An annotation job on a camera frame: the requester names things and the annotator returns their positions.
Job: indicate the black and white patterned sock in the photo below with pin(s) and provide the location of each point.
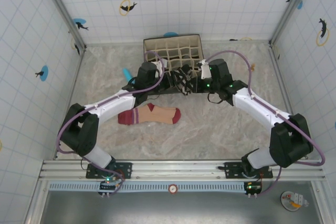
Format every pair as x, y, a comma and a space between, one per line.
183, 82

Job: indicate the fabric divider organizer box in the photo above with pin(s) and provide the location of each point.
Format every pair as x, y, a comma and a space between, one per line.
170, 44

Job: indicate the beige and maroon sock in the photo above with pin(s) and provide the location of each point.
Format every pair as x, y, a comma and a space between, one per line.
157, 115

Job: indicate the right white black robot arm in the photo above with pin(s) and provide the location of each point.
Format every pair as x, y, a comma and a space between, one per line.
257, 106

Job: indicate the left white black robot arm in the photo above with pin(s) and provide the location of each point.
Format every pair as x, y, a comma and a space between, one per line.
113, 106

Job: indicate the turquoise plastic cylinder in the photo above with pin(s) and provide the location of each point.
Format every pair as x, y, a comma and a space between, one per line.
126, 73

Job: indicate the small brown wooden figure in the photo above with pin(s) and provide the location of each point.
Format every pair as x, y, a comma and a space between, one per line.
253, 68

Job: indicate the half hidden blue decal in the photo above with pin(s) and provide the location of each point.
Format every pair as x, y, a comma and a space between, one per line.
170, 34

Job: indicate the blue circle shark decal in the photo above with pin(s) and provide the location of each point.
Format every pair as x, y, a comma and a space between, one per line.
78, 22

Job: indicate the blue oval fish decal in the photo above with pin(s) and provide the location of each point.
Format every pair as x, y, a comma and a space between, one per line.
44, 73

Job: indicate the round orange white knob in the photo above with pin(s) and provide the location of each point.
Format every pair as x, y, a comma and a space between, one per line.
173, 189

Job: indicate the grey disc with small parts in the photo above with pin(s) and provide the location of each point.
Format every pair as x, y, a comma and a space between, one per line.
287, 204

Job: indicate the aluminium side rail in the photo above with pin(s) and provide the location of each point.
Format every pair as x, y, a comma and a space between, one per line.
69, 98
282, 87

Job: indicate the long aluminium base rail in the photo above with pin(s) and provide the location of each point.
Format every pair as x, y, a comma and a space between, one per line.
170, 167

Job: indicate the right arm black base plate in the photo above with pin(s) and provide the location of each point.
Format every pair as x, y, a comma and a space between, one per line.
232, 169

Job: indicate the aluminium frame post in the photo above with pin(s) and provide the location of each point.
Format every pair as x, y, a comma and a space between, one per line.
291, 9
63, 11

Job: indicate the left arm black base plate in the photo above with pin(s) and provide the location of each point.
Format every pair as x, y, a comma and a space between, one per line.
126, 169

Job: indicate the plain blue wall decal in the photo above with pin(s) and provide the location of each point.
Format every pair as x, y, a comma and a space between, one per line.
300, 4

